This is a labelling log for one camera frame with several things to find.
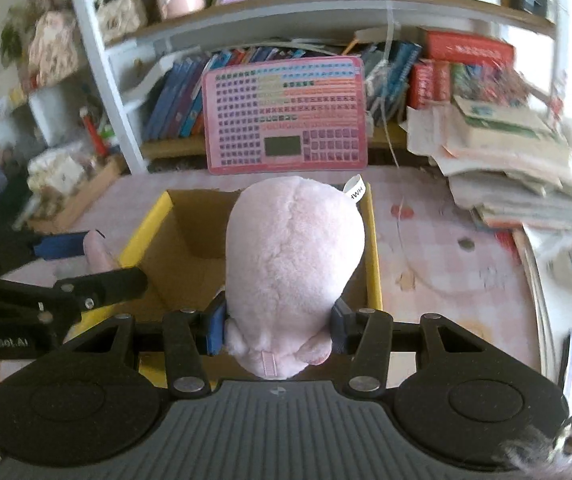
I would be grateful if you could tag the stack of papers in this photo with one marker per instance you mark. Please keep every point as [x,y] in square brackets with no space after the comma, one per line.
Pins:
[506,160]

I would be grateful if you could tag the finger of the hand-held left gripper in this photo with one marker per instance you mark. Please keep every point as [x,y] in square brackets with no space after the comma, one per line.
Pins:
[61,246]
[111,285]

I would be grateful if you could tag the white pearl handbag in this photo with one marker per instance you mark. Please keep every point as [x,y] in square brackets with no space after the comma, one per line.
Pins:
[116,10]

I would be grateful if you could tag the tissue pack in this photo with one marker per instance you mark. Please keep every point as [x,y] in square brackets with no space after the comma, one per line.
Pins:
[56,170]

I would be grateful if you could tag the green plant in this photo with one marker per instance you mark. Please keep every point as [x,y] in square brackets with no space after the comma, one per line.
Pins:
[13,35]

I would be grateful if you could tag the white shelf unit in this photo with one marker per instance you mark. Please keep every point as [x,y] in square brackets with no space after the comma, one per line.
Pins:
[111,85]

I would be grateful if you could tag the pink plush pig toy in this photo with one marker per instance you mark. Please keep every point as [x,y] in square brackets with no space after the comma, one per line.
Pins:
[291,270]

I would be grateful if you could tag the row of books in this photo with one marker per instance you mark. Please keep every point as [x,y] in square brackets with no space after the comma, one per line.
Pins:
[176,100]

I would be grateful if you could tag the red book box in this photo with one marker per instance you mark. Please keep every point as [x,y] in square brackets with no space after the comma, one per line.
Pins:
[466,50]

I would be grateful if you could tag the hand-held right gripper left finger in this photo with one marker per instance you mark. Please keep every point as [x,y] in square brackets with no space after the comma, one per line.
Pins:
[216,325]

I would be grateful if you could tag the pink learning board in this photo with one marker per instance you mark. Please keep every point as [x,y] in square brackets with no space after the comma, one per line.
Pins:
[286,115]

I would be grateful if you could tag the yellow cardboard box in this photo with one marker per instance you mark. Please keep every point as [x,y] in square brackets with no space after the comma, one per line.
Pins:
[186,230]

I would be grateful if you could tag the red glue bottle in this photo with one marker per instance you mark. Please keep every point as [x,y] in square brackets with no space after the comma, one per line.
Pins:
[93,135]

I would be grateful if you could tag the floral fabric bag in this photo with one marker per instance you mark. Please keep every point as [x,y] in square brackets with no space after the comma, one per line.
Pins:
[53,50]

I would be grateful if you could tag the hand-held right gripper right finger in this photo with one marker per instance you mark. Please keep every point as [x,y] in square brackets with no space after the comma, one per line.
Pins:
[343,330]

